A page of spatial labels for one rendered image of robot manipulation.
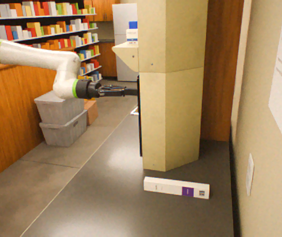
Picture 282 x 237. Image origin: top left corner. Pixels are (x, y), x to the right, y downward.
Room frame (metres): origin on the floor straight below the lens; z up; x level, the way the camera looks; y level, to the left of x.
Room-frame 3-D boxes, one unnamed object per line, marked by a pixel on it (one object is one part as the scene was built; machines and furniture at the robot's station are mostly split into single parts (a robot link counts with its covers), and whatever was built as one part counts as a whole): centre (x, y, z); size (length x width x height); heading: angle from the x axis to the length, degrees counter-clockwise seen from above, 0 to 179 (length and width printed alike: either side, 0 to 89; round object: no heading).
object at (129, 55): (1.20, 0.01, 1.46); 0.32 x 0.12 x 0.10; 163
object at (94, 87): (1.14, 0.18, 1.31); 0.09 x 0.08 x 0.07; 73
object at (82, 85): (1.16, 0.25, 1.31); 0.09 x 0.06 x 0.12; 163
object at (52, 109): (3.27, 1.06, 0.49); 0.60 x 0.42 x 0.33; 163
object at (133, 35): (1.16, 0.02, 1.54); 0.05 x 0.05 x 0.06; 80
